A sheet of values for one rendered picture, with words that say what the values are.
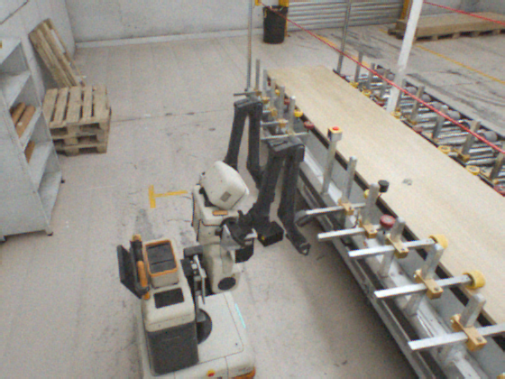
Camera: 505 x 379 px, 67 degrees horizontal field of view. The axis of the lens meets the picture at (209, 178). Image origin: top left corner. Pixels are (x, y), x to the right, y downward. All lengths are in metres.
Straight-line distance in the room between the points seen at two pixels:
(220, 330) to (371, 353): 1.02
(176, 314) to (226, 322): 0.64
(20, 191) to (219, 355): 2.12
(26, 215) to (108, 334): 1.36
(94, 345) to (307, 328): 1.47
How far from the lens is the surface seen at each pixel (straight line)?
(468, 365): 2.29
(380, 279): 2.35
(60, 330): 3.07
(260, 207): 1.66
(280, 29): 8.94
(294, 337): 2.85
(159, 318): 1.95
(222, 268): 2.04
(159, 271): 1.98
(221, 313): 2.57
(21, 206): 3.65
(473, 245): 2.45
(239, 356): 2.42
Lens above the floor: 2.37
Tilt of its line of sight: 35 degrees down
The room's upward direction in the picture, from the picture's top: 2 degrees counter-clockwise
